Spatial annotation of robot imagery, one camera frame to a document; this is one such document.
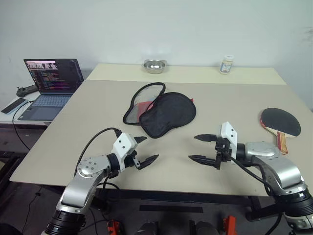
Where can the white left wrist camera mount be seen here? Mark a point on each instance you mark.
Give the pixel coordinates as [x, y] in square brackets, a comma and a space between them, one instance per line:
[123, 144]

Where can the stainless steel bowl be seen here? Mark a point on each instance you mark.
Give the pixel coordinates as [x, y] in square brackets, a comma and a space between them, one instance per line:
[155, 67]

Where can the black mesh zipper bag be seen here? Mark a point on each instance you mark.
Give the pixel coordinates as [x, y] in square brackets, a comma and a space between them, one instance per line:
[168, 110]

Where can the small white jar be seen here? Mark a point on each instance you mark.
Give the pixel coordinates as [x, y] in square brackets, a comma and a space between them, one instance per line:
[226, 66]

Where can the red orange clamp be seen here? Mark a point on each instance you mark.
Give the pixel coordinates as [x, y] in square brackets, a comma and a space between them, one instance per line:
[230, 225]
[113, 228]

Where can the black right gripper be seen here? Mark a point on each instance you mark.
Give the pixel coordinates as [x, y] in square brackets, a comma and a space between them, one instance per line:
[222, 148]

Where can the open grey laptop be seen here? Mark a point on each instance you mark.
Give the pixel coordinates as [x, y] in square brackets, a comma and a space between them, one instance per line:
[49, 102]

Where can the black smartphone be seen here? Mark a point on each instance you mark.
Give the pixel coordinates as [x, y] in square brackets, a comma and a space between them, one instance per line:
[12, 105]

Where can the black metal table frame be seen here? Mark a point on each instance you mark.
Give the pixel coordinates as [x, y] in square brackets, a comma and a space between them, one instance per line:
[171, 197]

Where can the black handheld controller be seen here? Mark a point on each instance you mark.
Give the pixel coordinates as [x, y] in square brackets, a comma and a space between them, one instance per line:
[23, 91]

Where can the white side table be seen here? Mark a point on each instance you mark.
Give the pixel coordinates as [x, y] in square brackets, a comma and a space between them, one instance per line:
[7, 117]

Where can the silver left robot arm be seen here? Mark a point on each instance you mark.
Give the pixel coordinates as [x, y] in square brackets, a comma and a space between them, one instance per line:
[90, 169]

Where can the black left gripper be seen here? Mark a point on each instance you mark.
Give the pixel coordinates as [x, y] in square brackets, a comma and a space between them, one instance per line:
[133, 159]

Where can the black metal floor rack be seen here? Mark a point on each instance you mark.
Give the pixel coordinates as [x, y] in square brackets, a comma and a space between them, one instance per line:
[9, 154]

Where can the table tennis paddle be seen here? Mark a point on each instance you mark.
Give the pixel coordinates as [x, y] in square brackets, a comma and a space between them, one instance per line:
[281, 120]

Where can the dark rounded shape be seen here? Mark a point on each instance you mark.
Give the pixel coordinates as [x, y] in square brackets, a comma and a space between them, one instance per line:
[148, 228]

